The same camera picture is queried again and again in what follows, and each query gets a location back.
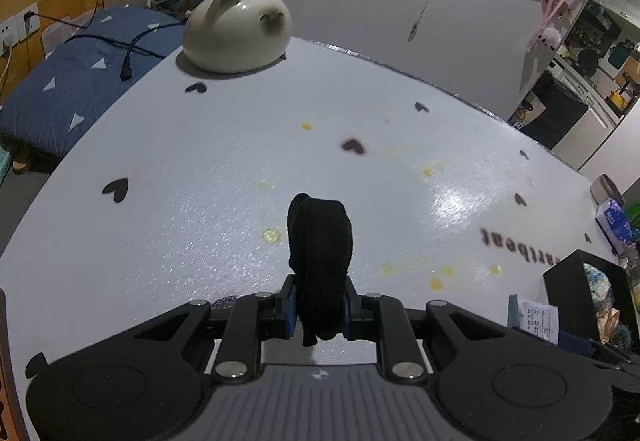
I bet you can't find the black soft pouch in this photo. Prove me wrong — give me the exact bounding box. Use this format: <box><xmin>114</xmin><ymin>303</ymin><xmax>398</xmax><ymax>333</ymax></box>
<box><xmin>288</xmin><ymin>193</ymin><xmax>354</xmax><ymax>347</ymax></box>

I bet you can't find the blue white knitted pouch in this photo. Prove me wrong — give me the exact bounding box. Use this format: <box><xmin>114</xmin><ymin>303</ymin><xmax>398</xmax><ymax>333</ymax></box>
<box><xmin>584</xmin><ymin>263</ymin><xmax>614</xmax><ymax>315</ymax></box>

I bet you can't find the navy triangle-pattern cushion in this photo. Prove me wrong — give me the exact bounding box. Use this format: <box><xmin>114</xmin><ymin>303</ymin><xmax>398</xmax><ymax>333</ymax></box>
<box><xmin>1</xmin><ymin>8</ymin><xmax>183</xmax><ymax>158</ymax></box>

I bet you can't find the peach satin bow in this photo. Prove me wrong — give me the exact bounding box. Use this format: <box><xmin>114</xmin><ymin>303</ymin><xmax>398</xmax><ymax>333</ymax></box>
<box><xmin>597</xmin><ymin>308</ymin><xmax>620</xmax><ymax>343</ymax></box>

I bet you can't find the wall power socket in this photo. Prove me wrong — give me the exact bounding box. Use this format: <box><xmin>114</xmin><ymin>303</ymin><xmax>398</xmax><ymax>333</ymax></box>
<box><xmin>0</xmin><ymin>3</ymin><xmax>40</xmax><ymax>52</ymax></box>

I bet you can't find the white plush sheep toy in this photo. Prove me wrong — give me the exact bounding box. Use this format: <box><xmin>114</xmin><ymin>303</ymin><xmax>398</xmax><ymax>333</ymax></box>
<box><xmin>533</xmin><ymin>25</ymin><xmax>562</xmax><ymax>52</ymax></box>

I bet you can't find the blue tissue pack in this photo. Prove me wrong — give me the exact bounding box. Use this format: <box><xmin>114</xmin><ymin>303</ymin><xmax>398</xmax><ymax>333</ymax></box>
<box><xmin>596</xmin><ymin>198</ymin><xmax>634</xmax><ymax>255</ymax></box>

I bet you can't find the black power cable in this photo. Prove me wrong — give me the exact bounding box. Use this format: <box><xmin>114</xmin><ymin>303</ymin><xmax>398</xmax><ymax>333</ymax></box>
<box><xmin>37</xmin><ymin>13</ymin><xmax>187</xmax><ymax>82</ymax></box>

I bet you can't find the small white sachet packet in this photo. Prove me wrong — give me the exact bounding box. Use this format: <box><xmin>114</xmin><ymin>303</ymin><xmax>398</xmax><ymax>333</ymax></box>
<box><xmin>506</xmin><ymin>295</ymin><xmax>560</xmax><ymax>345</ymax></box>

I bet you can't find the black trash bin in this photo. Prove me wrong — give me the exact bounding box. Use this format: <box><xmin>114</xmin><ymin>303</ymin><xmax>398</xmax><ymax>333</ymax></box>
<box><xmin>521</xmin><ymin>71</ymin><xmax>588</xmax><ymax>149</ymax></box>

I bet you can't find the round metal tin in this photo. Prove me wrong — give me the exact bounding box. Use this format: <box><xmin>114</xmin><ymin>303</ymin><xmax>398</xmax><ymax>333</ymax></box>
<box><xmin>590</xmin><ymin>174</ymin><xmax>625</xmax><ymax>207</ymax></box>

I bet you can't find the cream cat-shaped ceramic pot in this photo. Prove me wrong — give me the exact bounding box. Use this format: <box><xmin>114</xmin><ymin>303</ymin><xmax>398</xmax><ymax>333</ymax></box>
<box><xmin>182</xmin><ymin>0</ymin><xmax>293</xmax><ymax>75</ymax></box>

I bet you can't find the black storage box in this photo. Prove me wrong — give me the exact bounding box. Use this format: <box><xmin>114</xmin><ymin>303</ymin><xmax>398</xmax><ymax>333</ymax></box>
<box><xmin>542</xmin><ymin>249</ymin><xmax>639</xmax><ymax>353</ymax></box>

